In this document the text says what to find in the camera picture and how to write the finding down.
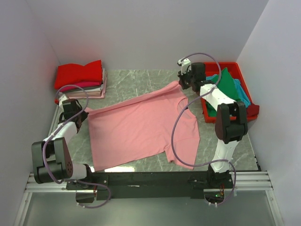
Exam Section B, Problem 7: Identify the blue t shirt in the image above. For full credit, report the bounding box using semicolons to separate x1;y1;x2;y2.
233;79;251;108

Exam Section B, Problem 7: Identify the folded grey t shirt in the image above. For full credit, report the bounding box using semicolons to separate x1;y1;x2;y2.
60;80;103;92

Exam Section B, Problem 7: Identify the folded magenta t shirt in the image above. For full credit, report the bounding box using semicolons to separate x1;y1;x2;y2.
60;81;103;92

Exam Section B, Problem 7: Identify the folded beige t shirt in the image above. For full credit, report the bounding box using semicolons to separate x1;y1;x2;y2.
58;70;106;97

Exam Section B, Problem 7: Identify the red plastic bin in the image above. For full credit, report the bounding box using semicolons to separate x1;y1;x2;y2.
200;62;253;123

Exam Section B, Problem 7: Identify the green t shirt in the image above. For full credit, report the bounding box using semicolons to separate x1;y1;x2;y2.
206;67;241;117

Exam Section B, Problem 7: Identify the folded white t shirt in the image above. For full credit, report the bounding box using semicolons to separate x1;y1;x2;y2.
63;69;107;93

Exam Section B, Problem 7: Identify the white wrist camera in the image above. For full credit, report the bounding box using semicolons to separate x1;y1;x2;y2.
55;93;69;107
177;58;191;72

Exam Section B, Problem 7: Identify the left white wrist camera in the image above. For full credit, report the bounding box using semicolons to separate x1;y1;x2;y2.
55;93;69;107

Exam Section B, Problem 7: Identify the folded light pink t shirt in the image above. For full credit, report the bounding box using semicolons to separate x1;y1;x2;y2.
64;85;106;99

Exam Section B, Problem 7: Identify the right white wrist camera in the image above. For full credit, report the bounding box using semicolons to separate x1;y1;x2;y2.
177;58;191;72

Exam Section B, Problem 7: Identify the dark red t shirt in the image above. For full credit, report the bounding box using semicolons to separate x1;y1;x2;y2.
246;103;260;121

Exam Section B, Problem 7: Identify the folded red t shirt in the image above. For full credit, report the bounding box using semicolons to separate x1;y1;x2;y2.
54;60;103;89

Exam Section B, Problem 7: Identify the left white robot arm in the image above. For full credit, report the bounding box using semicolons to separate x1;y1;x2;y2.
31;99;94;189

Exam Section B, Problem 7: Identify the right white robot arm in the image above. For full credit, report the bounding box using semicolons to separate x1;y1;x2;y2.
178;58;248;188

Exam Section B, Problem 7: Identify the black base beam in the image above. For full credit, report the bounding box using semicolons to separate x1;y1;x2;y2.
65;170;236;201

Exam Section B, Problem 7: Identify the aluminium rail frame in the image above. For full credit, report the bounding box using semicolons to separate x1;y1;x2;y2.
13;96;282;226

